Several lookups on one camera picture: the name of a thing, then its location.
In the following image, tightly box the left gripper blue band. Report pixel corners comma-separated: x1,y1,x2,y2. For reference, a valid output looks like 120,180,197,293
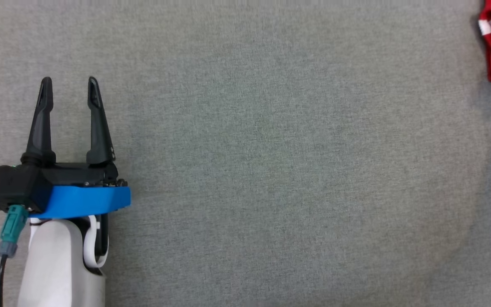
20,76,132,220

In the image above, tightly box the left teal plug black cable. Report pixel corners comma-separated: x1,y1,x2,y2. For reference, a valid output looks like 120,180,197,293
0,204,29,307

